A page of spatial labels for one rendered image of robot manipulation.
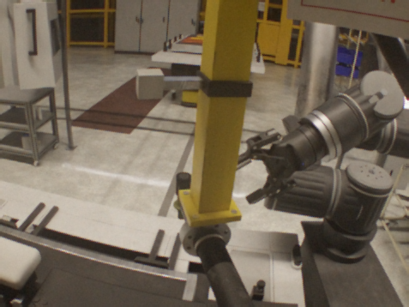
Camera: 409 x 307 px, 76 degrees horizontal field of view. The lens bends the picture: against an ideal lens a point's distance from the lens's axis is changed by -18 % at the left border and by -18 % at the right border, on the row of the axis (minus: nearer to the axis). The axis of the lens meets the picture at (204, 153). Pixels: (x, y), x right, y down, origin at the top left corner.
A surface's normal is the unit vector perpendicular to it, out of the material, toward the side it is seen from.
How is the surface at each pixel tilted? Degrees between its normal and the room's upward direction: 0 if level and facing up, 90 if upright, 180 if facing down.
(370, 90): 50
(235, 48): 90
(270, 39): 90
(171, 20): 90
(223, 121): 90
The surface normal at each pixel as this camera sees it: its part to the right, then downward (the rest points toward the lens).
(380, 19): -0.67, 0.30
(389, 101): -0.12, -0.24
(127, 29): -0.13, 0.46
